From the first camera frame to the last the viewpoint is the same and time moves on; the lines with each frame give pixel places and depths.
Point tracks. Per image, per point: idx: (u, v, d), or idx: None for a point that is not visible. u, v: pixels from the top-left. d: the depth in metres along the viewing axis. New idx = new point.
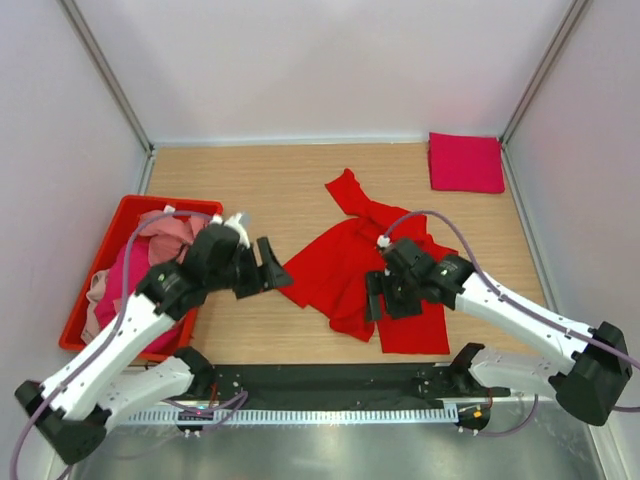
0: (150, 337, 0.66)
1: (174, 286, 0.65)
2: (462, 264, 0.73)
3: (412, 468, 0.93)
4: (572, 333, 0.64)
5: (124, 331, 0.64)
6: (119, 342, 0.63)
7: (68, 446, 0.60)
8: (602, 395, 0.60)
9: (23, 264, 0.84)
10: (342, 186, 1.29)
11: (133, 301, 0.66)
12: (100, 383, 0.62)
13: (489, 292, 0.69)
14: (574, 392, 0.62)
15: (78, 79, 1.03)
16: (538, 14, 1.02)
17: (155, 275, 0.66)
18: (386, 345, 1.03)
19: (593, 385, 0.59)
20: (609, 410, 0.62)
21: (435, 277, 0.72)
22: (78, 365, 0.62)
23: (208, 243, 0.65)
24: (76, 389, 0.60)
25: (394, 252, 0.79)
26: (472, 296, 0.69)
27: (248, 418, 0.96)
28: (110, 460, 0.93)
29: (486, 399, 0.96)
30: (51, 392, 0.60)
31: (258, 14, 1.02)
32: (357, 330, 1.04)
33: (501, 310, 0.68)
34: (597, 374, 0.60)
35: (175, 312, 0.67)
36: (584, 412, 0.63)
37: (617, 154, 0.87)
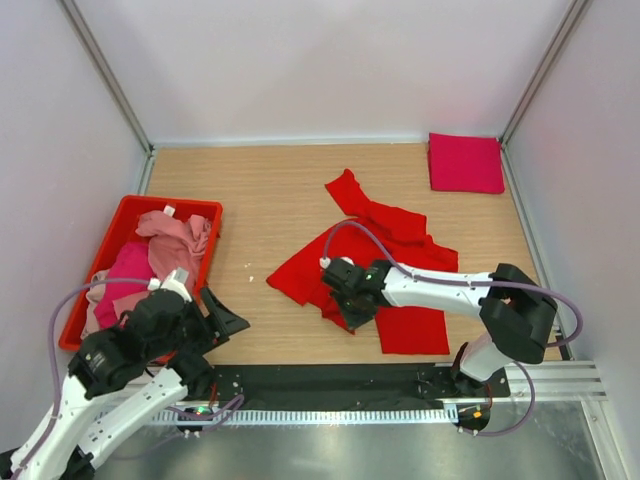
0: (95, 410, 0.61)
1: (102, 366, 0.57)
2: (382, 266, 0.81)
3: (412, 468, 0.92)
4: (475, 283, 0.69)
5: (63, 415, 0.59)
6: (60, 427, 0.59)
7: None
8: (520, 328, 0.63)
9: (23, 264, 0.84)
10: (342, 186, 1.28)
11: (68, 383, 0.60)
12: (58, 456, 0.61)
13: (406, 278, 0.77)
14: (502, 336, 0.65)
15: (77, 79, 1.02)
16: (538, 14, 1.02)
17: (83, 352, 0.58)
18: (386, 345, 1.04)
19: (503, 322, 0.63)
20: (540, 339, 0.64)
21: (364, 284, 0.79)
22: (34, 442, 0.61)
23: (145, 316, 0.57)
24: (33, 469, 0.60)
25: (326, 274, 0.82)
26: (394, 286, 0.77)
27: (248, 418, 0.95)
28: (109, 460, 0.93)
29: (485, 399, 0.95)
30: (15, 470, 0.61)
31: (257, 15, 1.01)
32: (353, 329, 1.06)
33: (420, 288, 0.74)
34: (505, 310, 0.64)
35: (110, 389, 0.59)
36: (524, 352, 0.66)
37: (617, 153, 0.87)
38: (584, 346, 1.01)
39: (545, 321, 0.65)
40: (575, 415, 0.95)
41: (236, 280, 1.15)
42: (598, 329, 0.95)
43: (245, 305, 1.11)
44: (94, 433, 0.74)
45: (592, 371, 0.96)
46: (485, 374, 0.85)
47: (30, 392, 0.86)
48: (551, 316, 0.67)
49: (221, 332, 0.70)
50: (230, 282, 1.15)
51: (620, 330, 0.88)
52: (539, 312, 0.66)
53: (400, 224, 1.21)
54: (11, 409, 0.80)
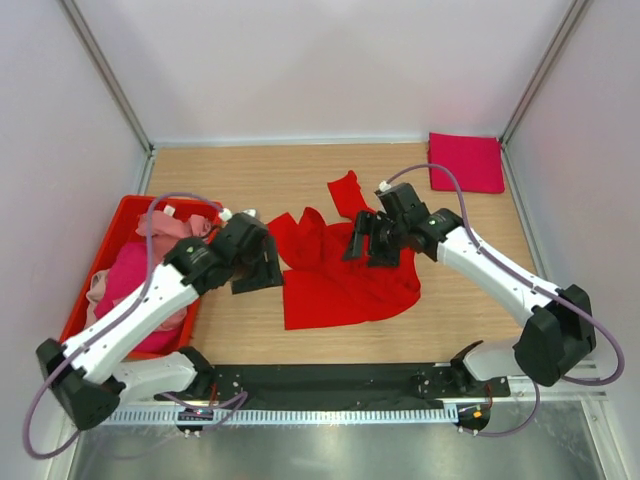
0: (169, 311, 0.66)
1: (202, 259, 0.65)
2: (451, 217, 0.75)
3: (411, 468, 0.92)
4: (537, 288, 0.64)
5: (150, 298, 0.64)
6: (142, 311, 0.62)
7: (84, 407, 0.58)
8: (553, 349, 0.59)
9: (23, 264, 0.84)
10: (343, 186, 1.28)
11: (160, 270, 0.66)
12: (121, 347, 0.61)
13: (470, 245, 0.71)
14: (530, 345, 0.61)
15: (78, 79, 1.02)
16: (538, 13, 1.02)
17: (183, 247, 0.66)
18: (294, 322, 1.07)
19: (546, 338, 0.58)
20: (563, 368, 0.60)
21: (422, 225, 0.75)
22: (101, 327, 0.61)
23: (245, 225, 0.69)
24: (98, 350, 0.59)
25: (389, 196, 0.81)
26: (453, 246, 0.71)
27: (248, 418, 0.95)
28: (110, 460, 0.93)
29: (485, 399, 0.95)
30: (72, 352, 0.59)
31: (256, 15, 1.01)
32: (287, 309, 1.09)
33: (477, 261, 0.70)
34: (554, 327, 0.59)
35: (200, 286, 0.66)
36: (536, 370, 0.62)
37: (617, 153, 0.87)
38: None
39: (576, 355, 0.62)
40: (575, 415, 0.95)
41: None
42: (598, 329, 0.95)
43: (244, 304, 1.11)
44: (123, 370, 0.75)
45: (592, 370, 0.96)
46: (485, 374, 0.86)
47: (30, 392, 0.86)
48: (580, 356, 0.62)
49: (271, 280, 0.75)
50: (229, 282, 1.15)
51: (620, 330, 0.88)
52: (577, 344, 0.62)
53: None
54: (10, 409, 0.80)
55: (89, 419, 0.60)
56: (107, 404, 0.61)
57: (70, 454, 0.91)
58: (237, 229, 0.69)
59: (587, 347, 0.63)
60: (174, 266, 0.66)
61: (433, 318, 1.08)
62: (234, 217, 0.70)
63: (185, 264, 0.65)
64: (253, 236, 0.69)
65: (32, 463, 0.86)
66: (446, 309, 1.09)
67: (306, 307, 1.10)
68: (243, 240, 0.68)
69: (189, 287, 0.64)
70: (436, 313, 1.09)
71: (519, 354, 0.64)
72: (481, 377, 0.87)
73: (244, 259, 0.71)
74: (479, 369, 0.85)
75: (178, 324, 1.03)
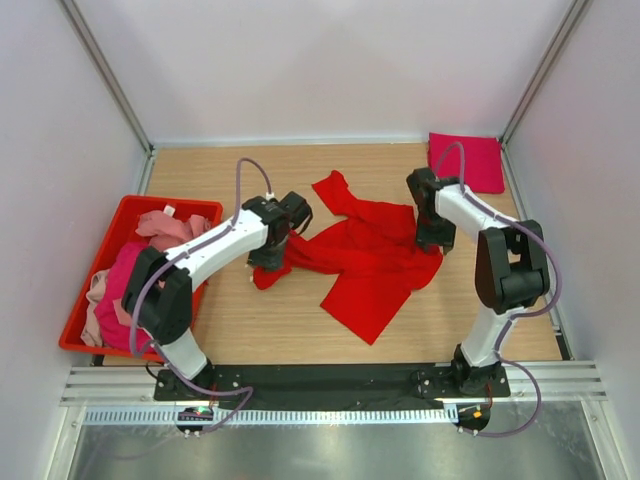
0: (241, 246, 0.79)
1: (276, 207, 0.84)
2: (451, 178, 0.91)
3: (412, 468, 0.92)
4: (497, 217, 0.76)
5: (237, 229, 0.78)
6: (233, 236, 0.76)
7: (175, 309, 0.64)
8: (498, 264, 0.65)
9: (23, 262, 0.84)
10: (329, 186, 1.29)
11: (243, 214, 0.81)
12: (209, 264, 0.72)
13: (457, 193, 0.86)
14: (483, 265, 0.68)
15: (77, 78, 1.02)
16: (538, 14, 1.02)
17: (259, 199, 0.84)
18: (370, 337, 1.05)
19: (490, 249, 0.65)
20: (508, 286, 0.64)
21: (429, 182, 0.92)
22: (197, 242, 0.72)
23: (300, 199, 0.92)
24: (197, 258, 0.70)
25: (412, 178, 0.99)
26: (446, 194, 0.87)
27: (249, 418, 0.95)
28: (109, 460, 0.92)
29: (485, 399, 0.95)
30: (176, 256, 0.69)
31: (256, 14, 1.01)
32: (354, 325, 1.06)
33: (461, 204, 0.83)
34: (501, 245, 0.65)
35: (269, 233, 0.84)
36: (489, 294, 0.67)
37: (617, 151, 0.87)
38: (584, 346, 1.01)
39: (526, 286, 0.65)
40: (575, 415, 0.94)
41: (237, 280, 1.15)
42: (600, 328, 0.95)
43: (245, 304, 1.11)
44: None
45: (592, 370, 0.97)
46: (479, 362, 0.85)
47: (29, 390, 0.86)
48: (532, 288, 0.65)
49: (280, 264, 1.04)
50: (229, 281, 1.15)
51: (621, 330, 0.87)
52: (529, 275, 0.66)
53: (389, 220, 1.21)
54: (10, 407, 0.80)
55: (170, 328, 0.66)
56: (182, 321, 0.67)
57: (70, 454, 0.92)
58: (292, 202, 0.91)
59: (544, 288, 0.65)
60: (252, 212, 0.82)
61: (433, 318, 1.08)
62: (288, 195, 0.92)
63: (261, 211, 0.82)
64: (302, 210, 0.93)
65: (30, 462, 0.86)
66: (447, 309, 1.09)
67: (360, 310, 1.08)
68: (298, 210, 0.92)
69: (264, 229, 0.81)
70: (437, 313, 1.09)
71: (479, 280, 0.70)
72: (476, 367, 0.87)
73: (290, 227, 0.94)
74: (474, 355, 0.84)
75: None
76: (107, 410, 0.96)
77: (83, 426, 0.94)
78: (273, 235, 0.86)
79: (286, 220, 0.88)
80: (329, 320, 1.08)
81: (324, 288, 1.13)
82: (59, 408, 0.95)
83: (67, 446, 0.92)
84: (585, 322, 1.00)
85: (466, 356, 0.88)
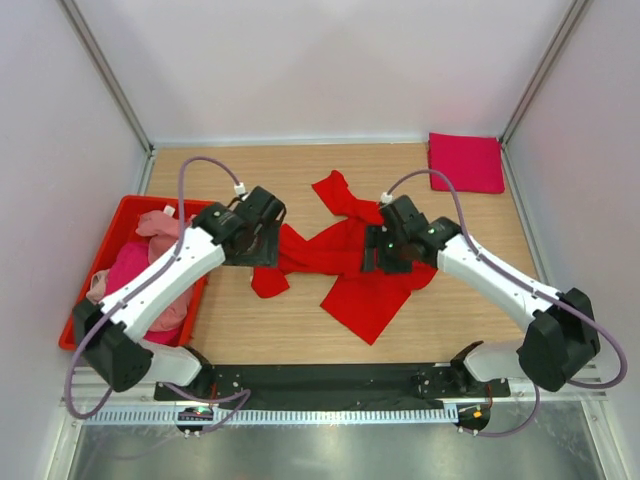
0: (198, 271, 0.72)
1: (231, 220, 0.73)
2: (450, 226, 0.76)
3: (411, 468, 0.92)
4: (538, 293, 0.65)
5: (183, 257, 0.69)
6: (177, 269, 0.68)
7: (121, 366, 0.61)
8: (559, 355, 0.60)
9: (23, 264, 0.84)
10: (329, 186, 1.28)
11: (190, 234, 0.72)
12: (154, 305, 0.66)
13: (469, 252, 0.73)
14: (534, 351, 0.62)
15: (78, 79, 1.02)
16: (538, 14, 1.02)
17: (210, 211, 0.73)
18: (370, 338, 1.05)
19: (548, 343, 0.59)
20: (567, 371, 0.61)
21: (422, 234, 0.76)
22: (135, 286, 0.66)
23: (266, 197, 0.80)
24: (136, 306, 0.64)
25: (390, 209, 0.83)
26: (453, 254, 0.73)
27: (248, 418, 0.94)
28: (110, 460, 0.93)
29: (486, 399, 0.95)
30: (111, 308, 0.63)
31: (256, 14, 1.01)
32: (354, 326, 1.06)
33: (477, 268, 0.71)
34: (557, 333, 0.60)
35: (227, 247, 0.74)
36: (544, 374, 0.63)
37: (617, 153, 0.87)
38: None
39: (581, 359, 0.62)
40: (575, 416, 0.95)
41: (237, 280, 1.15)
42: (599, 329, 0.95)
43: (244, 304, 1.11)
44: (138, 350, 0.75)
45: (592, 371, 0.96)
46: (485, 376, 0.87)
47: (30, 391, 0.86)
48: (589, 358, 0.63)
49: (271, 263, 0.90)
50: (229, 281, 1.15)
51: (621, 331, 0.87)
52: (582, 347, 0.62)
53: None
54: (11, 408, 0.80)
55: (125, 378, 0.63)
56: (142, 367, 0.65)
57: (70, 454, 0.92)
58: (258, 200, 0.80)
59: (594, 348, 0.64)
60: (202, 229, 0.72)
61: (433, 318, 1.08)
62: (254, 190, 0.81)
63: (211, 228, 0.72)
64: (270, 208, 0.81)
65: (32, 462, 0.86)
66: (446, 309, 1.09)
67: (359, 311, 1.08)
68: (264, 210, 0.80)
69: (218, 248, 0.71)
70: (436, 313, 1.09)
71: (524, 360, 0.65)
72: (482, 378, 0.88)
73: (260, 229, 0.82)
74: (480, 372, 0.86)
75: (178, 324, 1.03)
76: (106, 410, 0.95)
77: (84, 426, 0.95)
78: (234, 246, 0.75)
79: (246, 228, 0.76)
80: (329, 320, 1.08)
81: (323, 288, 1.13)
82: (59, 409, 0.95)
83: (67, 446, 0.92)
84: None
85: (472, 372, 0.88)
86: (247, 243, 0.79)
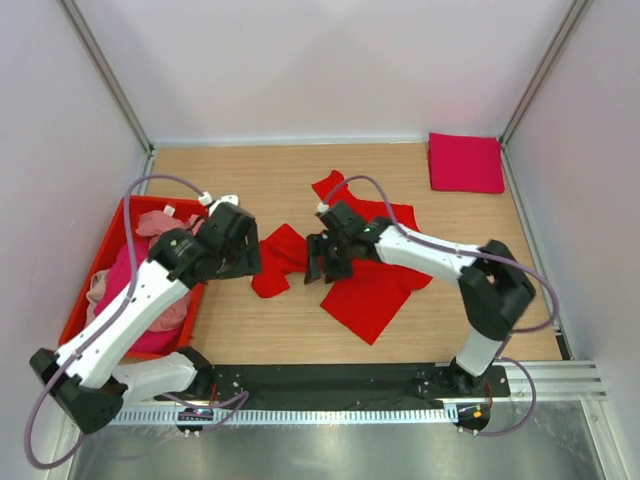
0: (160, 307, 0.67)
1: (189, 251, 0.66)
2: (382, 222, 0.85)
3: (412, 468, 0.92)
4: (461, 252, 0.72)
5: (138, 297, 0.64)
6: (132, 311, 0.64)
7: (83, 415, 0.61)
8: (493, 301, 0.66)
9: (23, 263, 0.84)
10: (328, 186, 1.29)
11: (145, 269, 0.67)
12: (114, 352, 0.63)
13: (400, 237, 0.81)
14: (476, 305, 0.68)
15: (77, 78, 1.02)
16: (537, 14, 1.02)
17: (166, 241, 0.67)
18: (370, 338, 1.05)
19: (477, 292, 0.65)
20: (510, 317, 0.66)
21: (361, 236, 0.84)
22: (90, 333, 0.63)
23: (230, 215, 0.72)
24: (90, 357, 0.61)
25: (329, 215, 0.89)
26: (387, 242, 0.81)
27: (249, 418, 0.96)
28: (109, 460, 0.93)
29: (485, 399, 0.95)
30: (66, 361, 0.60)
31: (255, 14, 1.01)
32: (354, 326, 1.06)
33: (409, 248, 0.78)
34: (483, 281, 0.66)
35: (188, 279, 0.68)
36: (493, 326, 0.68)
37: (617, 152, 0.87)
38: (584, 346, 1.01)
39: (520, 303, 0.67)
40: (575, 415, 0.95)
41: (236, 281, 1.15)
42: (600, 329, 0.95)
43: (244, 304, 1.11)
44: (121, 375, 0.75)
45: (592, 370, 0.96)
46: (480, 370, 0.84)
47: (29, 391, 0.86)
48: (529, 303, 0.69)
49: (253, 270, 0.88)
50: (229, 282, 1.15)
51: (621, 331, 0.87)
52: (516, 291, 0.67)
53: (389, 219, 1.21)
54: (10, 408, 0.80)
55: (94, 422, 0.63)
56: (113, 407, 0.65)
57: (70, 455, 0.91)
58: (222, 218, 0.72)
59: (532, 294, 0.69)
60: (159, 262, 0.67)
61: (433, 318, 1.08)
62: (217, 207, 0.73)
63: (169, 258, 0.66)
64: (239, 225, 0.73)
65: (30, 462, 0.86)
66: (446, 309, 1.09)
67: (359, 311, 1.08)
68: (230, 229, 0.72)
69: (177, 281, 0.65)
70: (436, 313, 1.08)
71: (473, 317, 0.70)
72: (479, 374, 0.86)
73: (228, 248, 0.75)
74: (476, 368, 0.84)
75: (178, 324, 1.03)
76: None
77: None
78: (196, 274, 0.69)
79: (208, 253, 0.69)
80: (329, 320, 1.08)
81: (323, 288, 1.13)
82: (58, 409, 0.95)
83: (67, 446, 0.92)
84: (585, 322, 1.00)
85: (467, 371, 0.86)
86: (212, 266, 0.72)
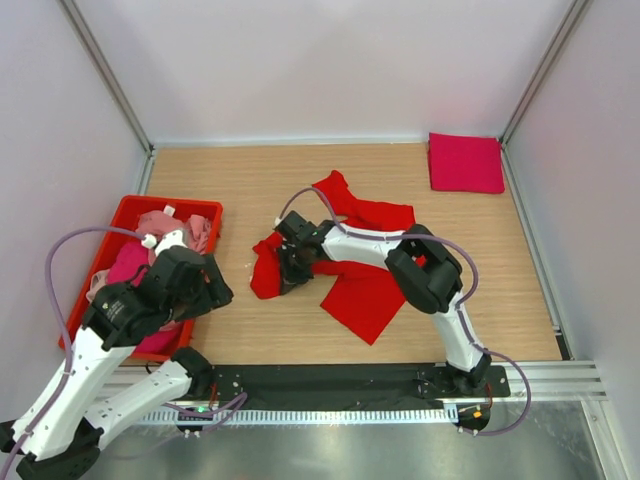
0: (108, 370, 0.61)
1: (122, 313, 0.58)
2: (328, 224, 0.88)
3: (412, 468, 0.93)
4: (389, 238, 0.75)
5: (77, 370, 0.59)
6: (73, 384, 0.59)
7: (55, 478, 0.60)
8: (419, 278, 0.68)
9: (23, 264, 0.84)
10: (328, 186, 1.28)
11: (81, 336, 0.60)
12: (67, 421, 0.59)
13: (341, 233, 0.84)
14: (405, 284, 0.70)
15: (79, 80, 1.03)
16: (537, 14, 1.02)
17: (100, 301, 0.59)
18: (370, 337, 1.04)
19: (403, 271, 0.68)
20: (437, 292, 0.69)
21: (310, 240, 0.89)
22: (39, 408, 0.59)
23: (171, 265, 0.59)
24: (41, 435, 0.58)
25: (283, 224, 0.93)
26: (331, 240, 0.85)
27: (248, 418, 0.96)
28: (111, 461, 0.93)
29: (486, 399, 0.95)
30: (19, 438, 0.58)
31: (255, 14, 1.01)
32: (354, 326, 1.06)
33: (349, 242, 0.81)
34: (408, 261, 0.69)
35: (128, 340, 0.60)
36: (424, 302, 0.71)
37: (617, 154, 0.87)
38: (584, 346, 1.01)
39: (446, 278, 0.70)
40: (575, 416, 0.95)
41: (237, 281, 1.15)
42: (599, 329, 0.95)
43: (244, 304, 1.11)
44: (102, 410, 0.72)
45: (592, 371, 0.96)
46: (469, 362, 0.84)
47: (30, 392, 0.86)
48: (456, 279, 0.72)
49: (223, 295, 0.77)
50: (229, 282, 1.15)
51: (621, 332, 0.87)
52: (442, 269, 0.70)
53: (389, 219, 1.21)
54: (10, 409, 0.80)
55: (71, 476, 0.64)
56: (87, 458, 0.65)
57: None
58: (164, 269, 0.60)
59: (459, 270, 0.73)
60: (94, 326, 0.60)
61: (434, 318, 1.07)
62: (159, 255, 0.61)
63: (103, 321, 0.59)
64: (184, 274, 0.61)
65: None
66: None
67: (359, 311, 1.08)
68: (172, 280, 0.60)
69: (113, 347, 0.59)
70: None
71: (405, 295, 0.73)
72: (472, 368, 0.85)
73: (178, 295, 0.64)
74: (465, 360, 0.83)
75: (178, 324, 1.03)
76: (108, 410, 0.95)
77: None
78: (139, 333, 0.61)
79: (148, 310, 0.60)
80: (329, 320, 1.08)
81: (323, 288, 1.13)
82: None
83: None
84: (585, 323, 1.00)
85: (461, 368, 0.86)
86: (158, 319, 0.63)
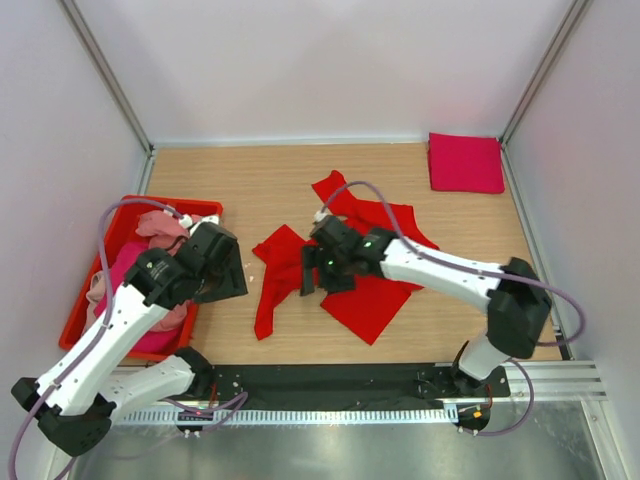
0: (141, 331, 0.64)
1: (164, 273, 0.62)
2: (383, 236, 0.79)
3: (411, 468, 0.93)
4: (484, 272, 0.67)
5: (115, 325, 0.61)
6: (110, 337, 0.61)
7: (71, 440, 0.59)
8: (521, 324, 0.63)
9: (23, 263, 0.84)
10: (328, 186, 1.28)
11: (121, 292, 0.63)
12: (95, 378, 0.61)
13: (410, 254, 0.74)
14: (500, 328, 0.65)
15: (78, 80, 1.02)
16: (537, 13, 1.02)
17: (143, 262, 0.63)
18: (369, 337, 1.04)
19: (508, 317, 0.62)
20: (535, 337, 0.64)
21: (360, 250, 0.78)
22: (69, 361, 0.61)
23: (210, 235, 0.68)
24: (69, 387, 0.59)
25: (320, 231, 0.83)
26: (394, 260, 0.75)
27: (248, 418, 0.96)
28: (110, 460, 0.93)
29: (486, 399, 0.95)
30: (45, 390, 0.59)
31: (254, 14, 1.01)
32: (354, 327, 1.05)
33: (421, 267, 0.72)
34: (511, 305, 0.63)
35: (166, 301, 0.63)
36: (515, 347, 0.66)
37: (617, 153, 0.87)
38: (584, 345, 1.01)
39: (540, 318, 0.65)
40: (575, 416, 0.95)
41: None
42: (599, 329, 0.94)
43: (244, 305, 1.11)
44: (114, 387, 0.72)
45: (592, 371, 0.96)
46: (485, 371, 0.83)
47: None
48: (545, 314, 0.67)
49: (239, 286, 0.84)
50: None
51: (621, 332, 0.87)
52: (537, 308, 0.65)
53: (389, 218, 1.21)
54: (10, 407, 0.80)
55: (82, 444, 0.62)
56: (100, 429, 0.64)
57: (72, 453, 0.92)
58: (202, 240, 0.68)
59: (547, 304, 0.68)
60: (134, 286, 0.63)
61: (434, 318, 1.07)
62: (197, 229, 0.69)
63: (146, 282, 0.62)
64: (219, 247, 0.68)
65: (33, 461, 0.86)
66: (447, 310, 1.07)
67: (359, 312, 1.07)
68: (209, 250, 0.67)
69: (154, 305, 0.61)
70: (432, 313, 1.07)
71: (494, 339, 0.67)
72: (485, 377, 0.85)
73: (210, 271, 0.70)
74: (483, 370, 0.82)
75: (178, 324, 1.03)
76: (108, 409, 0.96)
77: None
78: (177, 297, 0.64)
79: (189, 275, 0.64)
80: (329, 320, 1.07)
81: None
82: None
83: None
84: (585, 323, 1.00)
85: (471, 375, 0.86)
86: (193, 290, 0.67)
